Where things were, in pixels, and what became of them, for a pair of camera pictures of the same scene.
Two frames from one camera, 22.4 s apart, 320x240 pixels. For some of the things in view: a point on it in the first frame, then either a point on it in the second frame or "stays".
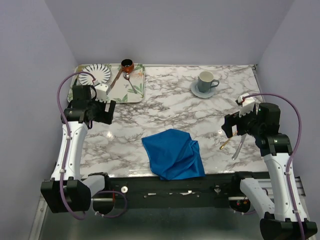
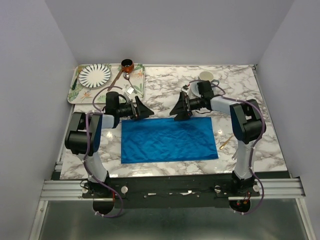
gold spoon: [221, 147] stays
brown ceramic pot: [127, 65] stays
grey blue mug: [205, 79] stays
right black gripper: [232, 119] -> [184, 112]
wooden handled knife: [114, 80] stays
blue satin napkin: [175, 155] -> [166, 139]
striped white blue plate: [101, 73] stays
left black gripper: [105, 117] -> [140, 111]
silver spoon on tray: [127, 76] stays
